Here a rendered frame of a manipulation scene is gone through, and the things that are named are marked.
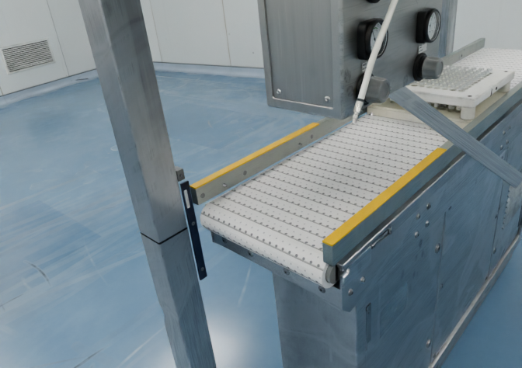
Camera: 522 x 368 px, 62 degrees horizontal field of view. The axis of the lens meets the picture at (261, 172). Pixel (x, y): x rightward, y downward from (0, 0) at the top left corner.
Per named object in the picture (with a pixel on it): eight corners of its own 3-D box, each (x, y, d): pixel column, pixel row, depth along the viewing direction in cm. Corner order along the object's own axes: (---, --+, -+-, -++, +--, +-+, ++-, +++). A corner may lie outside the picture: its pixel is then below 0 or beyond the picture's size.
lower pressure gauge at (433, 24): (426, 46, 49) (428, 11, 48) (414, 45, 50) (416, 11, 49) (440, 39, 52) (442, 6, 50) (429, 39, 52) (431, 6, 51)
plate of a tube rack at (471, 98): (474, 109, 87) (475, 98, 86) (367, 94, 103) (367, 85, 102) (514, 78, 102) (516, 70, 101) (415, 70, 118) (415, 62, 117)
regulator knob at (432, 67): (432, 86, 50) (435, 49, 48) (412, 84, 52) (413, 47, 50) (444, 79, 52) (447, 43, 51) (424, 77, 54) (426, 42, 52)
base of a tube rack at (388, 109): (471, 132, 89) (472, 121, 88) (367, 113, 105) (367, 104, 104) (511, 99, 104) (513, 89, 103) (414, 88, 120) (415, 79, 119)
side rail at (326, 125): (198, 206, 73) (195, 189, 71) (193, 203, 74) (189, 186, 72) (484, 46, 155) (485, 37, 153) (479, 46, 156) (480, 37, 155)
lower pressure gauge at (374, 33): (368, 63, 41) (369, 22, 40) (356, 62, 42) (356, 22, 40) (388, 54, 44) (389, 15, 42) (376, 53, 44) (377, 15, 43)
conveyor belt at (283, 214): (322, 295, 58) (321, 265, 56) (202, 233, 75) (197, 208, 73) (566, 66, 142) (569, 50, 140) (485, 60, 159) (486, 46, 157)
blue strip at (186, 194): (201, 281, 79) (181, 184, 70) (199, 279, 79) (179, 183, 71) (207, 276, 80) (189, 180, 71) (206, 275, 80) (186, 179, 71)
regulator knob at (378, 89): (376, 112, 43) (377, 67, 41) (355, 109, 44) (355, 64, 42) (392, 102, 45) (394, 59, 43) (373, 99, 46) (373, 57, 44)
